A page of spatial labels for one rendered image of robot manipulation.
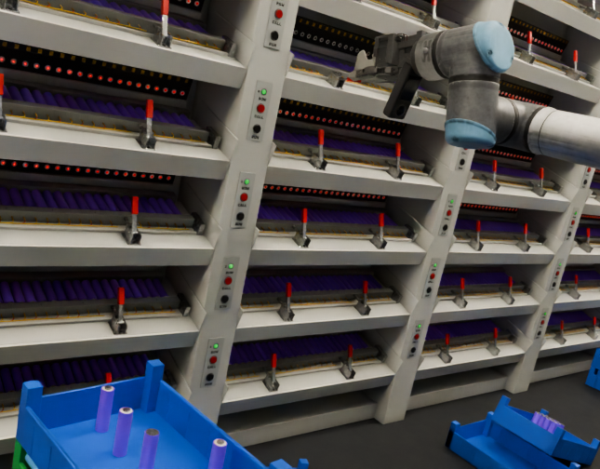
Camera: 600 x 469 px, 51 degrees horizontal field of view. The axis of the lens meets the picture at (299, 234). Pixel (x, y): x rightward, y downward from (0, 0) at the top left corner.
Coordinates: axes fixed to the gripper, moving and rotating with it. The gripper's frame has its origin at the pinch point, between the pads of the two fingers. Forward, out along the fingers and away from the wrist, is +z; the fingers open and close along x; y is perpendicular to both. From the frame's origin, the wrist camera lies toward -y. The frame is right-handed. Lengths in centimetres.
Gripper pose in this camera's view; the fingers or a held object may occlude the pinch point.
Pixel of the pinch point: (355, 79)
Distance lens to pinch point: 143.1
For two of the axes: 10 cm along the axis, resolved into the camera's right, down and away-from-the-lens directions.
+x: -7.8, -0.3, -6.3
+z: -6.2, -0.8, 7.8
